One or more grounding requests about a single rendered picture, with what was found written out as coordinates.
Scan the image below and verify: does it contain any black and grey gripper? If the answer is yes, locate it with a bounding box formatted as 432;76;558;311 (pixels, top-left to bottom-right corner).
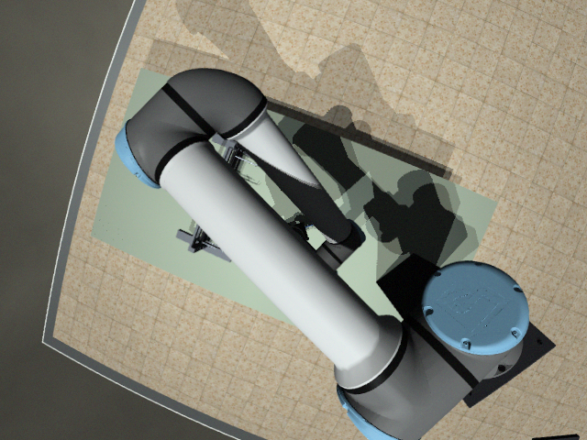
287;222;309;241

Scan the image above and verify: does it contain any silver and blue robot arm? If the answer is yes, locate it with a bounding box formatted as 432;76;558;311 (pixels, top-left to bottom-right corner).
115;68;529;440

